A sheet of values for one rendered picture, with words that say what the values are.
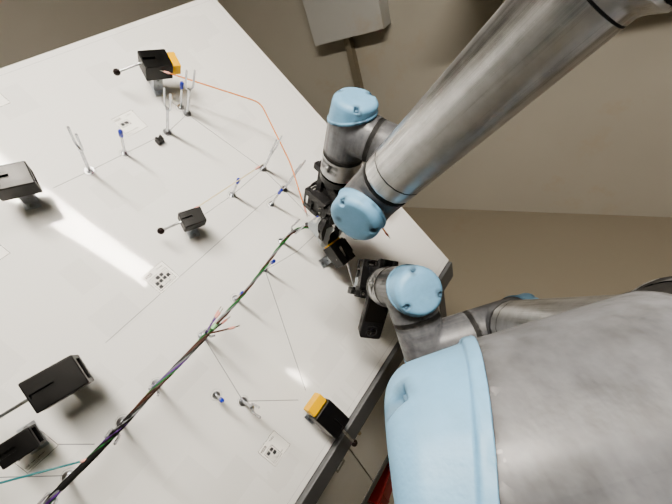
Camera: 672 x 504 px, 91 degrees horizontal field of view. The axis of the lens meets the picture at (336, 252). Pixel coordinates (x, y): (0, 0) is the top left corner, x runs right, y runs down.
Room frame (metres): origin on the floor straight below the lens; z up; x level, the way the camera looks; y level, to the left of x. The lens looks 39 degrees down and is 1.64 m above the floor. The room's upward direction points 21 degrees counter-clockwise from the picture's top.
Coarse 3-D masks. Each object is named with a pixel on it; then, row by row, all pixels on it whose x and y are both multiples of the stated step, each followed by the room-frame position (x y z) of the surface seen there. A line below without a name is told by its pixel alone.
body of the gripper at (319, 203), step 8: (320, 160) 0.62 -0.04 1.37; (320, 176) 0.59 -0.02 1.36; (312, 184) 0.63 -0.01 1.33; (320, 184) 0.61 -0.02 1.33; (328, 184) 0.56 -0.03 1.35; (336, 184) 0.55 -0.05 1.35; (344, 184) 0.55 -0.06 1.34; (312, 192) 0.61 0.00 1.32; (320, 192) 0.61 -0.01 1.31; (304, 200) 0.63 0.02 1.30; (312, 200) 0.61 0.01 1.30; (320, 200) 0.59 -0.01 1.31; (328, 200) 0.59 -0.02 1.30; (312, 208) 0.62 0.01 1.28; (320, 208) 0.60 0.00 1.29; (328, 208) 0.58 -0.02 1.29; (320, 216) 0.61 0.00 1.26
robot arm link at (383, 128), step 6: (384, 120) 0.51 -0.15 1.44; (378, 126) 0.50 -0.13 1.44; (384, 126) 0.50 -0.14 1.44; (390, 126) 0.50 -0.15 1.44; (396, 126) 0.50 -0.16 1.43; (372, 132) 0.49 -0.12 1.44; (378, 132) 0.49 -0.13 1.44; (384, 132) 0.49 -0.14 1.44; (390, 132) 0.49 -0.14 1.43; (372, 138) 0.49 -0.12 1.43; (378, 138) 0.49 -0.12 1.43; (384, 138) 0.48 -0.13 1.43; (366, 144) 0.49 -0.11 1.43; (372, 144) 0.49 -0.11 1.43; (378, 144) 0.48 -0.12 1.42; (366, 150) 0.49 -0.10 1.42; (372, 150) 0.48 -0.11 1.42; (366, 156) 0.49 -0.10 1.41
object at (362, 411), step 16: (448, 272) 0.69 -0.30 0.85; (400, 352) 0.50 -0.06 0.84; (384, 368) 0.46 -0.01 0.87; (384, 384) 0.44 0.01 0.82; (368, 400) 0.40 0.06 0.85; (352, 416) 0.37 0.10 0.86; (368, 416) 0.39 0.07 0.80; (352, 432) 0.35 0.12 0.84; (336, 448) 0.32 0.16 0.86; (320, 464) 0.30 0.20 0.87; (336, 464) 0.30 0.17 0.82; (320, 480) 0.28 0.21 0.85; (304, 496) 0.25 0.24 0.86
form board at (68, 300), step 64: (64, 64) 0.90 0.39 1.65; (128, 64) 0.95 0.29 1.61; (192, 64) 1.00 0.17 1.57; (256, 64) 1.06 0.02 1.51; (0, 128) 0.76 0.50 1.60; (64, 128) 0.79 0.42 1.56; (192, 128) 0.86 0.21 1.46; (256, 128) 0.91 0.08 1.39; (320, 128) 0.96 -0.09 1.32; (64, 192) 0.68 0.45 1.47; (128, 192) 0.71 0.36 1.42; (192, 192) 0.73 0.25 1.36; (256, 192) 0.76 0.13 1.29; (64, 256) 0.59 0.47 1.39; (128, 256) 0.60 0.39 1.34; (192, 256) 0.62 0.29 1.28; (256, 256) 0.64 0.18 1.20; (320, 256) 0.66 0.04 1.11; (384, 256) 0.69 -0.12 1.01; (0, 320) 0.49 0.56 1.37; (64, 320) 0.50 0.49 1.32; (128, 320) 0.50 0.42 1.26; (192, 320) 0.51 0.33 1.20; (256, 320) 0.52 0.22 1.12; (320, 320) 0.54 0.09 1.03; (0, 384) 0.41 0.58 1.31; (128, 384) 0.42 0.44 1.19; (192, 384) 0.42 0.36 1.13; (256, 384) 0.42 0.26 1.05; (320, 384) 0.42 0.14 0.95; (64, 448) 0.34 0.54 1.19; (128, 448) 0.33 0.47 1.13; (192, 448) 0.33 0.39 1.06; (256, 448) 0.33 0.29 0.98; (320, 448) 0.32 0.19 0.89
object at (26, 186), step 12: (0, 168) 0.62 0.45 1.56; (12, 168) 0.62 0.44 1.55; (24, 168) 0.62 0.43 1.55; (0, 180) 0.60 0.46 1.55; (12, 180) 0.60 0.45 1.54; (24, 180) 0.61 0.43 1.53; (36, 180) 0.64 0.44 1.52; (0, 192) 0.59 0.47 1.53; (12, 192) 0.60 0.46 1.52; (24, 192) 0.61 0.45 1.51; (36, 192) 0.63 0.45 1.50; (24, 204) 0.65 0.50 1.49; (36, 204) 0.65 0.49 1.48
